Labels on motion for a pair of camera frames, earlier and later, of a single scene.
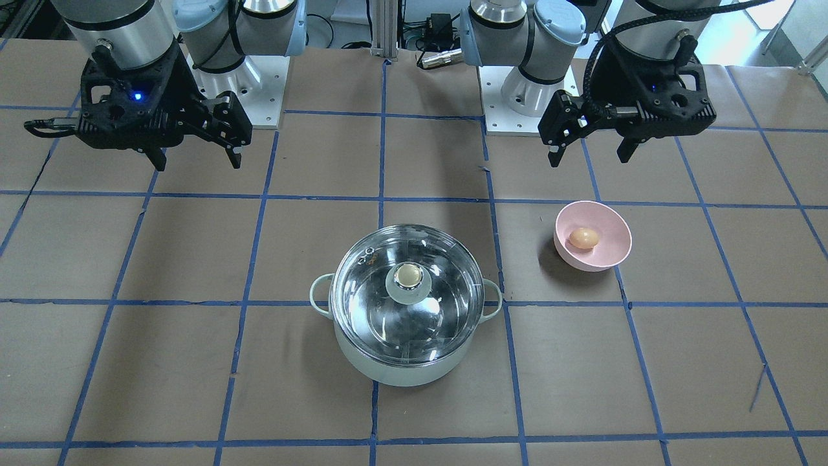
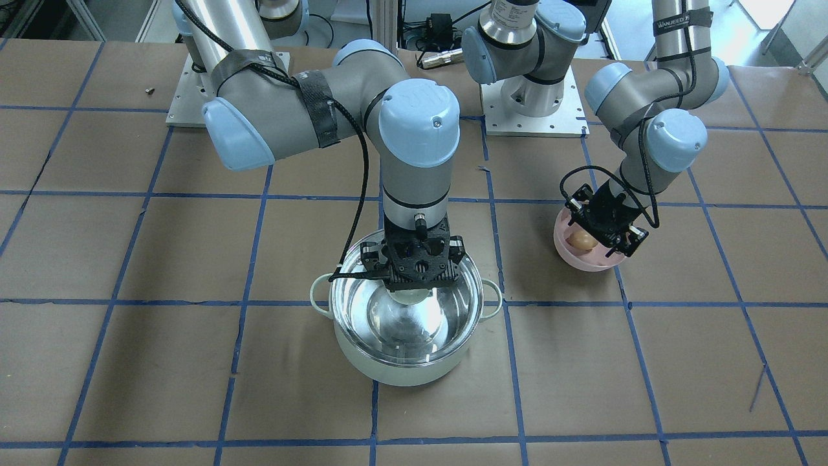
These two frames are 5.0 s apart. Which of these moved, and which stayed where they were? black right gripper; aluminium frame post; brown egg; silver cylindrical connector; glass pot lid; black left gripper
Moved: black left gripper; black right gripper
Stayed: aluminium frame post; brown egg; silver cylindrical connector; glass pot lid
